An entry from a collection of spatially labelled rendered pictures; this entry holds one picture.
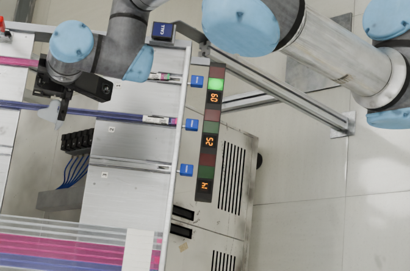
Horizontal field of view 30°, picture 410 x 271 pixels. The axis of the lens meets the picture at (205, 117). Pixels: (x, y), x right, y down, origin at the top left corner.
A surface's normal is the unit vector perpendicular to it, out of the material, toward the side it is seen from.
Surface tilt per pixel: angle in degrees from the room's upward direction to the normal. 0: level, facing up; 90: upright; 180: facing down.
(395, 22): 8
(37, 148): 0
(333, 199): 0
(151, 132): 44
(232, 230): 90
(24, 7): 90
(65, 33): 59
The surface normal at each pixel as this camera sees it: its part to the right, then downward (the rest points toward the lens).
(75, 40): 0.27, -0.29
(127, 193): 0.03, -0.33
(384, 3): -0.65, -0.43
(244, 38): -0.22, 0.90
